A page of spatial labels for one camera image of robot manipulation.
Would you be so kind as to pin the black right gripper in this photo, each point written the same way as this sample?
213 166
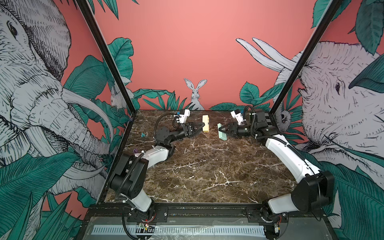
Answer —
234 129

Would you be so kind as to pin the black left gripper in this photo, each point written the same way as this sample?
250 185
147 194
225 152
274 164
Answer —
187 130

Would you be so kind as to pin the mint green box lid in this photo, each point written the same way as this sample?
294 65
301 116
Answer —
222 135

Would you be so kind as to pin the tan ring box base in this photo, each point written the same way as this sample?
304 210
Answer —
206 121

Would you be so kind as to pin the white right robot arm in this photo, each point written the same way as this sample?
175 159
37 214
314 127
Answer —
314 188

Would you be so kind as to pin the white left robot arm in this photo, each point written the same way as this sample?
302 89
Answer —
129 175

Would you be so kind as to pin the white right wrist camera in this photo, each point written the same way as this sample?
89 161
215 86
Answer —
237 115

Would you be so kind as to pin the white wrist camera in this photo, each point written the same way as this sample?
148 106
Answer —
182 116
237 115

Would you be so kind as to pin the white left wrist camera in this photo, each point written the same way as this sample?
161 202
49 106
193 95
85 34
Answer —
182 116

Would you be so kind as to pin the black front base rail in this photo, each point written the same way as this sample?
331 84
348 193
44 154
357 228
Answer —
163 212

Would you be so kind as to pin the white slotted cable duct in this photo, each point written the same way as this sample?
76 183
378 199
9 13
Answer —
253 231

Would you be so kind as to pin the black right corner post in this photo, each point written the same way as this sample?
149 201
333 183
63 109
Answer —
324 22

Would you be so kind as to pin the black corner post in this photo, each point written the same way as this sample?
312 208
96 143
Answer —
88 15
324 22

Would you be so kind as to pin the black left corner post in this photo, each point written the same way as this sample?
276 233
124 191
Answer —
88 15

